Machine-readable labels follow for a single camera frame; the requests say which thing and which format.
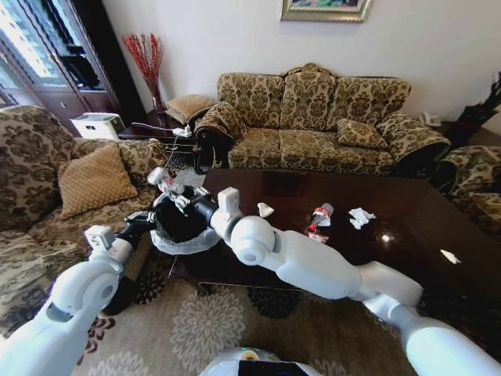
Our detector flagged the floral sofa cushion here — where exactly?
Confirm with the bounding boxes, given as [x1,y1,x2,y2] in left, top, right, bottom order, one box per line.
[335,117,389,150]

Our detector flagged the crushed red-label plastic bottle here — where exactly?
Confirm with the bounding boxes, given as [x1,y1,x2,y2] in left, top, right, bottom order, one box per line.
[306,202,337,240]

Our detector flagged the dark wooden side table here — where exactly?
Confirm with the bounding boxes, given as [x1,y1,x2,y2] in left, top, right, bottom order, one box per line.
[117,110,197,165]

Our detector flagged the thin white cable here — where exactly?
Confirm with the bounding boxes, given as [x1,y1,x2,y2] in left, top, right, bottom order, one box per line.
[163,132,183,170]

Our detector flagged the dark wooden glass cabinet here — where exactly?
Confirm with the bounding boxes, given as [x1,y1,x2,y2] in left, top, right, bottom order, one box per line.
[0,0,146,139]

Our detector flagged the dark wooden coffee table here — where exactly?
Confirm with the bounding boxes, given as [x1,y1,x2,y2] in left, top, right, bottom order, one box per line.
[167,167,501,326]

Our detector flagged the large gold quilted pillow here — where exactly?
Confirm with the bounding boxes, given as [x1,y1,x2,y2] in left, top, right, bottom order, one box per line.
[57,145,139,221]

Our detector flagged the dark dried plant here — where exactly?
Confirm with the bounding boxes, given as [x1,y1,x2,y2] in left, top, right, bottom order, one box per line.
[456,71,501,146]

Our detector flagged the floral sofa with gold pillow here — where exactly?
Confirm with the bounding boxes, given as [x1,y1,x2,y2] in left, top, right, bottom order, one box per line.
[0,104,170,338]

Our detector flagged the white robot front shell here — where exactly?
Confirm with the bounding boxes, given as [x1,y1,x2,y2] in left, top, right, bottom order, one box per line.
[196,345,307,376]

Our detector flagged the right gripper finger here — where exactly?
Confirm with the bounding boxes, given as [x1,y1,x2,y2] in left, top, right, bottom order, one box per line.
[168,178,209,197]
[159,183,193,215]

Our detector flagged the red decorative branches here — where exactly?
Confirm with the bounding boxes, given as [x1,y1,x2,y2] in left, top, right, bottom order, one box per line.
[121,32,166,103]

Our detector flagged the small gold quilted pillow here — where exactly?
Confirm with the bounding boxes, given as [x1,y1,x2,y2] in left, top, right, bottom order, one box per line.
[164,93,215,119]

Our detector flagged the white plastic bin liner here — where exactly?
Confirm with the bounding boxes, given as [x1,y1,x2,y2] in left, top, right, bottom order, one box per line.
[150,168,222,257]

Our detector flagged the gold framed picture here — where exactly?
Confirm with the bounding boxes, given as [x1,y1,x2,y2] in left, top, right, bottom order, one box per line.
[279,0,373,24]

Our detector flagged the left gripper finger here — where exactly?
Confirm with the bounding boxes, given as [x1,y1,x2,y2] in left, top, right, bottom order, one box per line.
[124,210,157,225]

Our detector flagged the crumpled white tissue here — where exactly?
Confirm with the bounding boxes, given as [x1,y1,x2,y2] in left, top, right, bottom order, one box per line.
[348,207,377,230]

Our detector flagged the floral armchair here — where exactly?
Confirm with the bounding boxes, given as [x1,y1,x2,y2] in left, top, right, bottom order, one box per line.
[437,145,501,233]

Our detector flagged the white trash piece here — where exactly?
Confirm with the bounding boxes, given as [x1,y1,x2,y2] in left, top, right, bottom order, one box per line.
[147,167,177,190]

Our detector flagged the black round trash bin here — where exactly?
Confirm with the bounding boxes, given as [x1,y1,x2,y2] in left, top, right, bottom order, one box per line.
[150,190,221,256]

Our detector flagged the beige floral patterned rug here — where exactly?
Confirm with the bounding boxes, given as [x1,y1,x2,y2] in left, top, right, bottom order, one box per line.
[0,269,418,376]

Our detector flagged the floral three-seat sofa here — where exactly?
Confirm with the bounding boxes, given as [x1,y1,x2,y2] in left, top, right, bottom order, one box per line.
[193,62,452,178]

